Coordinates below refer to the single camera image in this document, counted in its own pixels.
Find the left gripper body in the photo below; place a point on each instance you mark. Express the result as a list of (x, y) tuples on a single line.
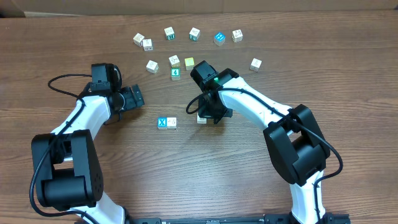
[(127, 98)]

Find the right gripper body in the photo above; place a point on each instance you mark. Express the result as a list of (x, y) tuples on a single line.
[(213, 111)]

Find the plain wooden block front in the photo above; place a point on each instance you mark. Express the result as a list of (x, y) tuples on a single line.
[(171, 122)]

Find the plain wooden block right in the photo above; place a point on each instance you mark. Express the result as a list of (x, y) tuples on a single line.
[(255, 65)]

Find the cardboard strip at table back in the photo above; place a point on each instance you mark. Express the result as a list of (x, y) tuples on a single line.
[(41, 8)]

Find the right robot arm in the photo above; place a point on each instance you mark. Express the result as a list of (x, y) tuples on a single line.
[(295, 144)]

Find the yellow top block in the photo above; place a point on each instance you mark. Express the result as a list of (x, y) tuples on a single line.
[(189, 63)]

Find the wooden block red-edged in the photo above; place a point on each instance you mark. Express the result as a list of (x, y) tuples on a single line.
[(147, 45)]

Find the blue X block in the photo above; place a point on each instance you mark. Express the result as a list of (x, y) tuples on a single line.
[(162, 123)]

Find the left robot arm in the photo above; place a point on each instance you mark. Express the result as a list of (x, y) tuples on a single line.
[(67, 178)]

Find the wooden block yellow side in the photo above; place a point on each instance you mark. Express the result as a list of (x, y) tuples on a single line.
[(174, 61)]

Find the plain wooden block far-left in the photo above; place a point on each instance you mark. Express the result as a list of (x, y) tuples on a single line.
[(138, 39)]

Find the blue top block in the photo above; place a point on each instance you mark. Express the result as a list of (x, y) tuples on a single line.
[(219, 39)]

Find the plain wooden block left-middle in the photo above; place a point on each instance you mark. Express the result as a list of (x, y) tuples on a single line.
[(152, 66)]

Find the plain wooden block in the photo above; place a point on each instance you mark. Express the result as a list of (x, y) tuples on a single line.
[(255, 65), (152, 66), (171, 122), (138, 39)]

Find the wooden block teal side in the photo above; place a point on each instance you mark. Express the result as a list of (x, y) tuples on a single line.
[(194, 34)]

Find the wooden block green H side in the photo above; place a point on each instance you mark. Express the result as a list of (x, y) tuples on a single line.
[(169, 33)]

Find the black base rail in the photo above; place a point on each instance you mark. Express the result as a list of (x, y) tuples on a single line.
[(329, 218)]

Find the wooden block far right top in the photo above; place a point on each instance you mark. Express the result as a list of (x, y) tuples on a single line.
[(237, 35)]

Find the green number 4 block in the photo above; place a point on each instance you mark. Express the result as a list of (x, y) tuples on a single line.
[(175, 73)]

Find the wooden letter A block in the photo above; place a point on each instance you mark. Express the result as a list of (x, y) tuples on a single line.
[(201, 120)]

